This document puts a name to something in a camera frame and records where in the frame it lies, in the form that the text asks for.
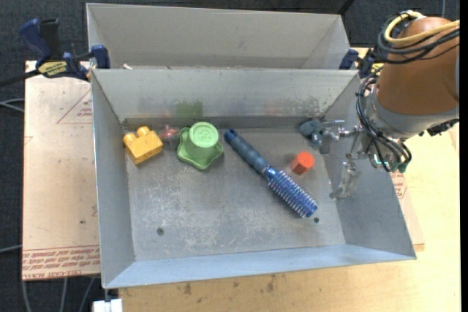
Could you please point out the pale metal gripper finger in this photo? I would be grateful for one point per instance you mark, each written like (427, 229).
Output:
(347, 180)
(331, 137)

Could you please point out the green star-shaped saucer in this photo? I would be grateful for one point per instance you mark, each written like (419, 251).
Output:
(199, 157)

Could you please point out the blue hairbrush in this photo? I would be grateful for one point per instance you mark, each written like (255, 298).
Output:
(272, 175)

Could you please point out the orange hexagonal block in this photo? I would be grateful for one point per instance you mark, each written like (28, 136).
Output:
(302, 162)

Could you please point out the green toy cup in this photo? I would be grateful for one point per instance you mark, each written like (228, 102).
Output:
(203, 135)

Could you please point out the grey metal bin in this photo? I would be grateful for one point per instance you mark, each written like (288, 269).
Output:
(226, 223)

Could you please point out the yellow toy brick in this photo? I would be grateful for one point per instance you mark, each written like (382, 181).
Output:
(143, 146)

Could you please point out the small pink spinning top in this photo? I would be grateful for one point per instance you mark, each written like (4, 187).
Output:
(169, 135)

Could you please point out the grey-blue lump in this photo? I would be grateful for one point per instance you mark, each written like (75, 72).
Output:
(310, 128)

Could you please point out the brown cardboard board, red print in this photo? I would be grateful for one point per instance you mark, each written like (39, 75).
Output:
(58, 175)

